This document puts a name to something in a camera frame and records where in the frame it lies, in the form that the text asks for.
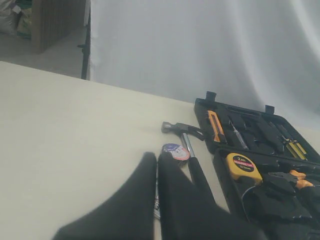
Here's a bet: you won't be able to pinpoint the white backdrop cloth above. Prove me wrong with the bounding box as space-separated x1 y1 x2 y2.
88 0 320 126

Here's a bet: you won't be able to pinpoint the black backdrop stand pole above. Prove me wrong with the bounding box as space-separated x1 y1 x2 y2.
77 11 91 80

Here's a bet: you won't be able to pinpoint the brown wooden cabinet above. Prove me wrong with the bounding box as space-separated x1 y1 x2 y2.
31 0 86 54

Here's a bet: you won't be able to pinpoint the white sack bag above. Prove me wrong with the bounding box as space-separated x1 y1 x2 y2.
0 0 21 35

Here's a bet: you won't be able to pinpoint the orange handled pliers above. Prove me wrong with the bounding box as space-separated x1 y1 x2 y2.
268 170 315 190

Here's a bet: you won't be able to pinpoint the yellow black long screwdriver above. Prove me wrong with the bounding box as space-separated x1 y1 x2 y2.
281 124 308 161

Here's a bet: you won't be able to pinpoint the claw hammer black grip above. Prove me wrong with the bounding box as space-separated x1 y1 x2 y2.
161 121 217 204

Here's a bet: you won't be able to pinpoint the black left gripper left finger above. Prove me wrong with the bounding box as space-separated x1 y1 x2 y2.
54 152 157 240

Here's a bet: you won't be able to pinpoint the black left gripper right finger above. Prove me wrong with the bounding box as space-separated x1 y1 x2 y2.
158 152 267 240

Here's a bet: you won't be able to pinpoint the green printed bag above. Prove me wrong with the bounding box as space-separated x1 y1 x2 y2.
17 4 32 40

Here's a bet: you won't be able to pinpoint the yellow black short screwdriver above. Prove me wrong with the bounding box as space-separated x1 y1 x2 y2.
268 121 302 159

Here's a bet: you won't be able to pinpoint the clear test pen screwdriver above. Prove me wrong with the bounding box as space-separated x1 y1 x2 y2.
229 120 249 150

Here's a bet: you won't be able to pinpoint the PVC insulating tape roll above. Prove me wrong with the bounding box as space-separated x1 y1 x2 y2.
161 143 190 167

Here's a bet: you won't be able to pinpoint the adjustable wrench black handle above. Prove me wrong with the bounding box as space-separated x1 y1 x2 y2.
152 172 161 221

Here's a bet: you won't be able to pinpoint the yellow tape measure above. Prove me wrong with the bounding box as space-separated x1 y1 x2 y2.
226 152 263 185

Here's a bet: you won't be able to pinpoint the orange utility knife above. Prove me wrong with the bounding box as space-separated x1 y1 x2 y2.
207 110 227 144

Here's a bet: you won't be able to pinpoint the black plastic tool case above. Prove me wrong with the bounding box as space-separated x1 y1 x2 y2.
194 92 320 240

